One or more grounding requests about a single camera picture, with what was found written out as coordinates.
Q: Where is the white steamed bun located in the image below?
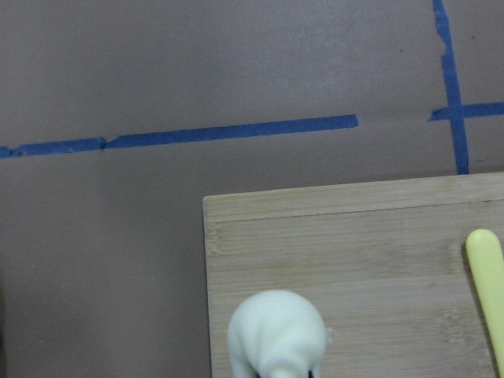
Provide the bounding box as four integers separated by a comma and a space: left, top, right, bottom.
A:
227, 290, 328, 377

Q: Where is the wooden cutting board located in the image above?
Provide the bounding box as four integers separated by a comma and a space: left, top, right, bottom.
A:
203, 173, 503, 377

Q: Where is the yellow plastic knife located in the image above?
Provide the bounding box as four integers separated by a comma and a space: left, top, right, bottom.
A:
465, 229, 503, 377

